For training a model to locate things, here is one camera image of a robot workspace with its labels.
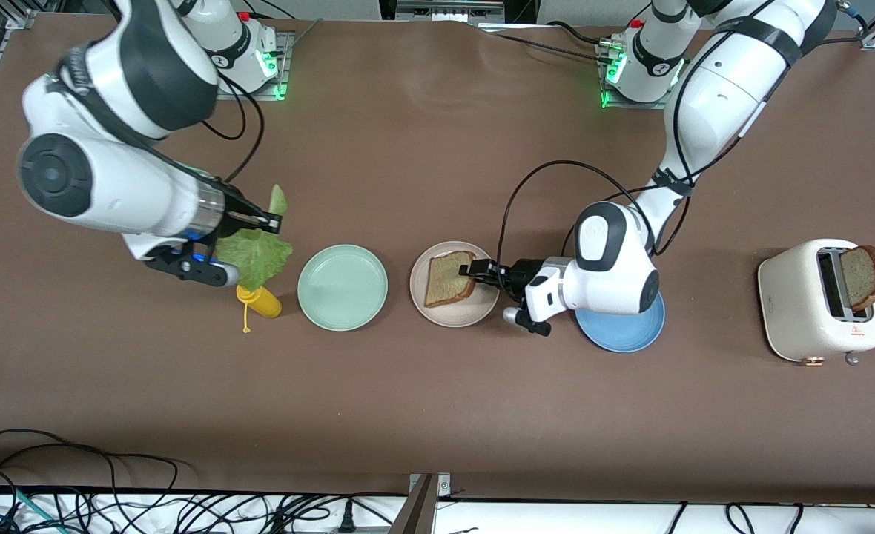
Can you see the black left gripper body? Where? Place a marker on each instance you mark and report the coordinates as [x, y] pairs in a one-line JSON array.
[[515, 274]]

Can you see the blue plate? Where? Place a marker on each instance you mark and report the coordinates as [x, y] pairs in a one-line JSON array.
[[623, 335]]

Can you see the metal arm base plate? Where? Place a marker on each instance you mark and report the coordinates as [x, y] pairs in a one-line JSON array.
[[630, 105], [283, 67]]

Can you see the mint green plate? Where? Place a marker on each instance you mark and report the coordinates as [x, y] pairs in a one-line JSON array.
[[342, 288]]

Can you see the grey metal bracket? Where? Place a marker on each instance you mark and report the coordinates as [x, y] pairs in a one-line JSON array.
[[423, 512]]

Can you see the green lettuce leaf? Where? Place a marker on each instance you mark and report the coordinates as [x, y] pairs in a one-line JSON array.
[[256, 256]]

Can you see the black power plug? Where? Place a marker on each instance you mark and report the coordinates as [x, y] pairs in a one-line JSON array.
[[346, 519]]

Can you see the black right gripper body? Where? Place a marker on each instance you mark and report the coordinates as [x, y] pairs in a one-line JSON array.
[[238, 208]]

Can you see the yellow squeeze bottle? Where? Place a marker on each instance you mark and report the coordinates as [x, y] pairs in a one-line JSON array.
[[265, 305]]

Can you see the brown bread slice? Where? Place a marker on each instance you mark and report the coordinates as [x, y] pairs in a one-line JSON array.
[[446, 282], [860, 278]]

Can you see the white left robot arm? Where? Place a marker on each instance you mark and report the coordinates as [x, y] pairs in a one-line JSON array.
[[727, 89]]

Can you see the white toaster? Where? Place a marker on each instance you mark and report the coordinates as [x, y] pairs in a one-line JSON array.
[[793, 311]]

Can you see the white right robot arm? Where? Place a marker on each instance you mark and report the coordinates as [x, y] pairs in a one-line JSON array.
[[126, 185]]

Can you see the black equipment box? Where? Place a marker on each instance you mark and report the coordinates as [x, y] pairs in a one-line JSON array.
[[519, 9]]

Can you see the beige plate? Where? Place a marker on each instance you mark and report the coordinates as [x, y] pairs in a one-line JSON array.
[[454, 315]]

